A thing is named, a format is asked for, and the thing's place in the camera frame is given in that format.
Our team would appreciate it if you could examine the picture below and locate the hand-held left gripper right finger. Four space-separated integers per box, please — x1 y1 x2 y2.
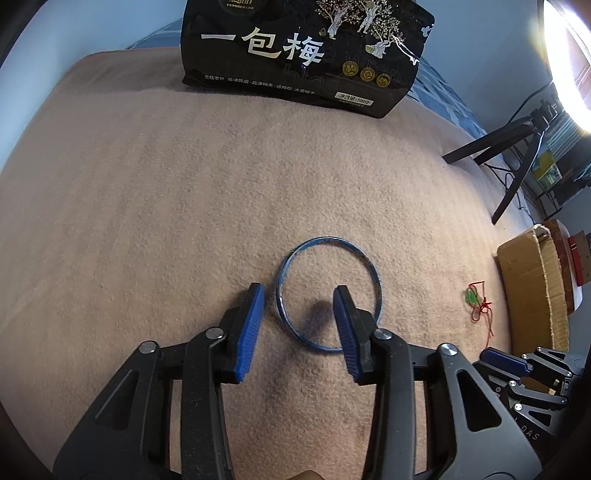
332 284 544 480

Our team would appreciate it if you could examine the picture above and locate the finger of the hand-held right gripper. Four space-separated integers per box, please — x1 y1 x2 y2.
522 350 577 398
479 347 533 378

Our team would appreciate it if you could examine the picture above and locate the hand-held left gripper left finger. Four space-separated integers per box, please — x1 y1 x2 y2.
53 282 267 480

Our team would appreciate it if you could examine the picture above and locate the cardboard box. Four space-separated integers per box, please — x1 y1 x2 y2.
496 224 576 357

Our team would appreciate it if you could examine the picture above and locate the blue ring bangle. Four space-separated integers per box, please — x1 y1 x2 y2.
275 236 385 354

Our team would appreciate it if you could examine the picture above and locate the red and brown box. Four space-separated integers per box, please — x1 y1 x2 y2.
569 232 591 283

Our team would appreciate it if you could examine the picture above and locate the black clothes rack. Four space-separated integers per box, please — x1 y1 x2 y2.
539 182 580 223

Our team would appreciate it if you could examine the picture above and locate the black tripod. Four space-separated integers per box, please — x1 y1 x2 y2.
441 98 567 226

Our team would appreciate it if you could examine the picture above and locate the black snack bag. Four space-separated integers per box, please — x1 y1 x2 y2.
180 0 436 120

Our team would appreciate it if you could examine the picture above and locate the red string green pendant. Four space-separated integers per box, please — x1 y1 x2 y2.
464 280 498 348

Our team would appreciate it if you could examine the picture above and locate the black power cable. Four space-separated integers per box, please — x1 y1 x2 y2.
507 79 556 136

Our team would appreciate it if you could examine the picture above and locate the white ring light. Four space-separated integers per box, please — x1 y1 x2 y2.
530 0 591 114

